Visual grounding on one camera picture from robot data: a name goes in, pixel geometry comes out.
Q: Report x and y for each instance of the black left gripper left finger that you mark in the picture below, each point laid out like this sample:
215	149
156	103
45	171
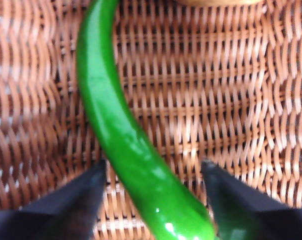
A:
66	212

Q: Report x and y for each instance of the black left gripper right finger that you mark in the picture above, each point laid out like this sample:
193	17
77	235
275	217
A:
246	207

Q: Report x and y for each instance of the green long pepper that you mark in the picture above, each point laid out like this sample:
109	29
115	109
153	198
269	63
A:
103	100

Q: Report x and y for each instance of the brown wicker basket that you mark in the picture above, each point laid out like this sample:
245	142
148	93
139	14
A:
203	100

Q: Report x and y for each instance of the yellow-brown potato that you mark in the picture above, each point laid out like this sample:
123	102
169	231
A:
216	2

